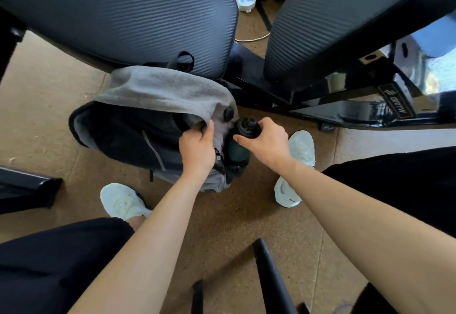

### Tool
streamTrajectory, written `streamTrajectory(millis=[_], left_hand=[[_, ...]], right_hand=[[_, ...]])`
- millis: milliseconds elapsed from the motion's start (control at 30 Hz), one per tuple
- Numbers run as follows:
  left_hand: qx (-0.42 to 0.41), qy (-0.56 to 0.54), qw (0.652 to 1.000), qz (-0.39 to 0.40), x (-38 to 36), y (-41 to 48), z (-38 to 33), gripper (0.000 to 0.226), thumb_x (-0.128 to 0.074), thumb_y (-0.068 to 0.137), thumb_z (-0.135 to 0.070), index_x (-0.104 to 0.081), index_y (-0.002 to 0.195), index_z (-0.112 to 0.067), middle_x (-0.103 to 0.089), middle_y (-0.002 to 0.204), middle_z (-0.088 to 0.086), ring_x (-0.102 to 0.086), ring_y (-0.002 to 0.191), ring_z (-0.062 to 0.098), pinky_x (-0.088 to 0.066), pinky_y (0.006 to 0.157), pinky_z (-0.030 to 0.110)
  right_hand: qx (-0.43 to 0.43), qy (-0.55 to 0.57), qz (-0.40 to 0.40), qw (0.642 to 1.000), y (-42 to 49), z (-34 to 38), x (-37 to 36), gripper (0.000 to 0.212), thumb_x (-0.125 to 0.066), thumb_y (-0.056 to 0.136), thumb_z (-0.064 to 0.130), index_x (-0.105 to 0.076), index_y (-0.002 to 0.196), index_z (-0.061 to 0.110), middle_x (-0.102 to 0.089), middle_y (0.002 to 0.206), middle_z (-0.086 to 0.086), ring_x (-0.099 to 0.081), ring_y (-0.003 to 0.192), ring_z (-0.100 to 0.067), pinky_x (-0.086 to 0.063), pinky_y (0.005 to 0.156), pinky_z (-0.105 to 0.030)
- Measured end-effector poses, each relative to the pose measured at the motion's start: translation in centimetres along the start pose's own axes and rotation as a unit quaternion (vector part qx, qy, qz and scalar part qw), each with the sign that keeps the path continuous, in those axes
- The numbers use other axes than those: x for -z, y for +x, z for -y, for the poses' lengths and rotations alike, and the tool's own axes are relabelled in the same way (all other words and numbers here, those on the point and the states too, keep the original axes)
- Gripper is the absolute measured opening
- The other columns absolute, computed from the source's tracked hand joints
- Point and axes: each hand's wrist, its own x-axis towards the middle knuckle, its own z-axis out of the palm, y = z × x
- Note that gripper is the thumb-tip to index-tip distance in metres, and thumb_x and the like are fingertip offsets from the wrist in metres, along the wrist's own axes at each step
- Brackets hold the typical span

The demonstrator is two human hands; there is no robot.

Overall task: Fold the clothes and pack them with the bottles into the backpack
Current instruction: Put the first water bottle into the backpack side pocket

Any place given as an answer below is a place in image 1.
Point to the person's right thumb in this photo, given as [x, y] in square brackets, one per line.
[245, 142]

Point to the white left shoe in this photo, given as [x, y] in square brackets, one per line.
[121, 201]

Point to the black mesh chair seat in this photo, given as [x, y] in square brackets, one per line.
[117, 14]
[342, 14]

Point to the glossy black chair base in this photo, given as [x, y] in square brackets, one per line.
[342, 107]

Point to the person's left thumb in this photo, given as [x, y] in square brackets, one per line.
[210, 132]

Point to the black chair leg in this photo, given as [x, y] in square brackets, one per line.
[272, 278]
[197, 297]
[25, 187]

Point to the person's right forearm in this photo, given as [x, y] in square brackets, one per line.
[374, 231]

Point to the person's right hand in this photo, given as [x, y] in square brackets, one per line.
[272, 144]

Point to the grey and black backpack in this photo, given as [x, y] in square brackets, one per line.
[149, 110]

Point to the white right shoe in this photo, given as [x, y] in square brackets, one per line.
[297, 167]

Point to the dark green bottle black cap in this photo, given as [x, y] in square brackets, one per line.
[237, 149]

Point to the person's left forearm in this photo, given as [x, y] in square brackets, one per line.
[149, 246]

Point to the black trousers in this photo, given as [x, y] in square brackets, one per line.
[53, 267]

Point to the white shoe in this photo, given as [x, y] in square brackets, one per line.
[121, 201]
[297, 167]

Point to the person's left hand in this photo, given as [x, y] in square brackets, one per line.
[197, 153]

